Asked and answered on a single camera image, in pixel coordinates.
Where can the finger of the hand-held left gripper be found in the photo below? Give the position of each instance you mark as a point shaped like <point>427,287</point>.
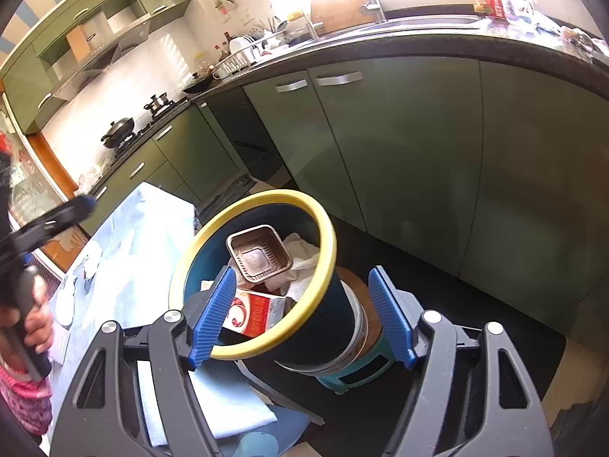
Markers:
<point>66,212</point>

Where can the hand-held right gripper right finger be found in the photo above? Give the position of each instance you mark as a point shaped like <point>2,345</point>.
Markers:
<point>392,319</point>

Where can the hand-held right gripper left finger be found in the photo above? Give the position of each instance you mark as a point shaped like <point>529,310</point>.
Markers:
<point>214,319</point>

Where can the red and white carton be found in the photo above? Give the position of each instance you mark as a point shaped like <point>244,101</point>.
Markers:
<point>257,312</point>

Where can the brown square plastic tray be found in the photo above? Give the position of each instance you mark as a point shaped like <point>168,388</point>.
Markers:
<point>259,259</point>

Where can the blue yellow-rimmed waste bin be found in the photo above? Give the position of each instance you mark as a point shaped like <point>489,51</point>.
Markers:
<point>309,333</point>

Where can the white tissue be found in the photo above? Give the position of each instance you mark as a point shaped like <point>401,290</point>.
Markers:
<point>304,252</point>

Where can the person's left hand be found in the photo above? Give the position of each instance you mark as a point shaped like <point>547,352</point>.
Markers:
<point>40,328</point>

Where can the white paper scrap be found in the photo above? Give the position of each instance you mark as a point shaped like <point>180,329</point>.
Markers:
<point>65,305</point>

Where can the white plastic bag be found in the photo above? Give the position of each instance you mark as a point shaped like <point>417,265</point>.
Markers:
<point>95,176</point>

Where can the teal plastic stool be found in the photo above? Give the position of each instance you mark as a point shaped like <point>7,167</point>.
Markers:
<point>357,373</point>

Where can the blue starfish printed tablecloth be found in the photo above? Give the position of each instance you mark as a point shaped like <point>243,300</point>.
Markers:
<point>142,247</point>

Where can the dark striped floor mat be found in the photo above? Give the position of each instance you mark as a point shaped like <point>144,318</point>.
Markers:
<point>223,195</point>

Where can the gas stove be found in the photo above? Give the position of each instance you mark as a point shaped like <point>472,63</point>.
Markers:
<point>161,114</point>

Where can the green base cabinet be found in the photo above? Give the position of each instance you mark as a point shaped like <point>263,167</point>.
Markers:
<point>190,152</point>
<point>428,152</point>

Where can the steel cooking pot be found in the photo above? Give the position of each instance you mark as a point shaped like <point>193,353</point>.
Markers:
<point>157,104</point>

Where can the range hood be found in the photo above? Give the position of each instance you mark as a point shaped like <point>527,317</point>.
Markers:
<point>104,57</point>

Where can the black lidded wok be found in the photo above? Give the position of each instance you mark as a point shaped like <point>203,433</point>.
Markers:
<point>197,85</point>

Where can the white dish rack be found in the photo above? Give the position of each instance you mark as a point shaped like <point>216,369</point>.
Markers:
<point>238,59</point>

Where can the steel sink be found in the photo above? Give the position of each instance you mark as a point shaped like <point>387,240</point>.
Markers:
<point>428,23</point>

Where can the small steel tap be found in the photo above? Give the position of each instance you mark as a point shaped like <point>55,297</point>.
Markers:
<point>314,28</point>

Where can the steel sink faucet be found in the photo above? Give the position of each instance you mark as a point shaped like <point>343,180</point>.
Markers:
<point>373,7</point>

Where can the wooden cutting board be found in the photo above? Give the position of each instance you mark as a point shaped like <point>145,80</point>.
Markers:
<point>338,9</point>

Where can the red box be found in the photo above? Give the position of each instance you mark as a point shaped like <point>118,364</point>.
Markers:
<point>492,4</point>

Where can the wooden door frame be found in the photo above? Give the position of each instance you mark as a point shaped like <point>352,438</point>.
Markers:
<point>52,162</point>

